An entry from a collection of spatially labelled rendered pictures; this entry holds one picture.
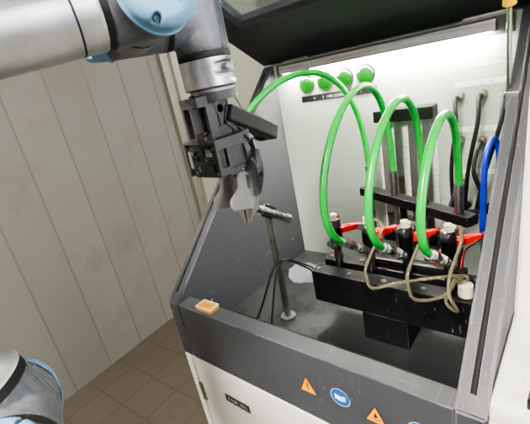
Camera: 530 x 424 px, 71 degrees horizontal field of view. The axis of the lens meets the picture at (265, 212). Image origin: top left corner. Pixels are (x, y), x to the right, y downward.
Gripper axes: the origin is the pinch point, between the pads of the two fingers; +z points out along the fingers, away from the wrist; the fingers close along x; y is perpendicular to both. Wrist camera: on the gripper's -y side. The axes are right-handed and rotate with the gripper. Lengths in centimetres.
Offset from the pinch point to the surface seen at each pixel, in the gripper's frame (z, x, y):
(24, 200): 13, -166, -15
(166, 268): 87, -169, -79
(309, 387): 35.0, 5.5, 0.1
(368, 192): -0.3, 15.9, -11.3
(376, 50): -21, 2, -51
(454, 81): -12, 19, -53
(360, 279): 23.7, 7.1, -21.5
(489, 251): 10.8, 31.8, -17.1
